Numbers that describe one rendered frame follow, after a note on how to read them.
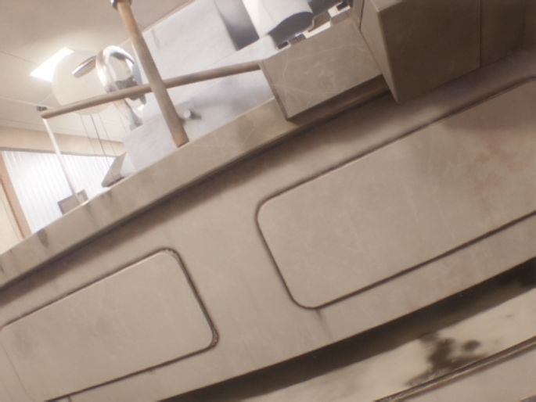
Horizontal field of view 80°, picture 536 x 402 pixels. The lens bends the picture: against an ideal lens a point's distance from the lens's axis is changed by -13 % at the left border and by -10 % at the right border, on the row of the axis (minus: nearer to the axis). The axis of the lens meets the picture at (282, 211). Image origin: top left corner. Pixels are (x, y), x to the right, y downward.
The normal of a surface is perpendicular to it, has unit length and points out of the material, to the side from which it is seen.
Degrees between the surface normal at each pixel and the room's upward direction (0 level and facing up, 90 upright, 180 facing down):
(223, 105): 90
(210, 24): 76
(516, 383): 90
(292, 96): 90
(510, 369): 90
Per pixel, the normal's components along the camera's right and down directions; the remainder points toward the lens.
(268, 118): -0.15, 0.10
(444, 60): 0.23, 0.77
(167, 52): -0.25, -0.13
